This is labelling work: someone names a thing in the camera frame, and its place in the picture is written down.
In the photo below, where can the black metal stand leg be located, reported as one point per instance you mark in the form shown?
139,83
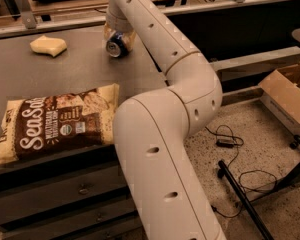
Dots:
291,179

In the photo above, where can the grey drawer cabinet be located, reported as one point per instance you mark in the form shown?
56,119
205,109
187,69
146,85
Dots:
72,195

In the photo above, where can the yellow sponge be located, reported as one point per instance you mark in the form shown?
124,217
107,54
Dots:
48,45

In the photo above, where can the cardboard box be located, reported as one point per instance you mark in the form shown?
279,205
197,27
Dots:
281,95

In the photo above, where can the brown sea salt chip bag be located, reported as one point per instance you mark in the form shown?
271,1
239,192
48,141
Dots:
48,125

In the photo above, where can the blue pepsi can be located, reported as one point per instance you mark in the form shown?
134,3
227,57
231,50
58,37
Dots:
117,44

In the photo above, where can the metal rail frame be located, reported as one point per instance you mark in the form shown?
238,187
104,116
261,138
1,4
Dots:
241,43

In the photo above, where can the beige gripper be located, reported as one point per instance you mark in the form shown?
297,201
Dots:
118,25

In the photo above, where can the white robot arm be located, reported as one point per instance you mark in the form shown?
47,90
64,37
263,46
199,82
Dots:
150,128

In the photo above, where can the black power adapter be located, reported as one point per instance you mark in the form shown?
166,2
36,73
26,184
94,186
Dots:
225,143

